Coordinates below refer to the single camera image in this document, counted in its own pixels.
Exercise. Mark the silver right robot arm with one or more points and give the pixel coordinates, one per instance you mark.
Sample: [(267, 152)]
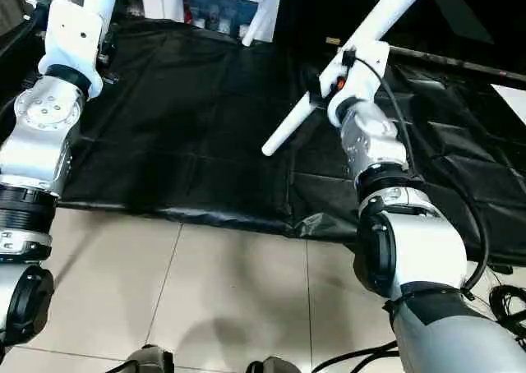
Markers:
[(378, 151)]

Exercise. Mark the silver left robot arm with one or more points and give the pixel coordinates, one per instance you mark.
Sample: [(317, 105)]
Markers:
[(41, 143)]

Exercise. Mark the small yellow tag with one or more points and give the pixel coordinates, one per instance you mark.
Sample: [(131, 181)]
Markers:
[(331, 40)]

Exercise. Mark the red bottle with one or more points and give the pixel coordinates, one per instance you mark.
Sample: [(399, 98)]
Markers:
[(189, 16)]

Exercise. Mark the small white jar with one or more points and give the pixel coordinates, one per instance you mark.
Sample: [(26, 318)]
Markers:
[(243, 30)]

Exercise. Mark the dark metal rod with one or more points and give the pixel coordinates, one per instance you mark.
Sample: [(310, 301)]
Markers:
[(460, 61)]

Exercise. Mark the black work mat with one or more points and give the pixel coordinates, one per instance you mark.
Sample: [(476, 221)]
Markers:
[(205, 118)]

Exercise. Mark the white flat board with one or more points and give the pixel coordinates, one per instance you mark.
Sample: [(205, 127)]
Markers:
[(514, 102)]

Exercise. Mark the dark robot foot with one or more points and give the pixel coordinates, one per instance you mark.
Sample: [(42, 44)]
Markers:
[(275, 365)]

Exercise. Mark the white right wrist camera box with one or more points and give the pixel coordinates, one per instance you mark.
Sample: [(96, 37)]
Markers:
[(366, 61)]

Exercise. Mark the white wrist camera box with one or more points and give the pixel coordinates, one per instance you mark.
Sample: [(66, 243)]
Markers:
[(74, 36), (366, 61)]

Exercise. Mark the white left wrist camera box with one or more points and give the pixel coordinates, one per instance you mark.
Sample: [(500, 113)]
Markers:
[(74, 36)]

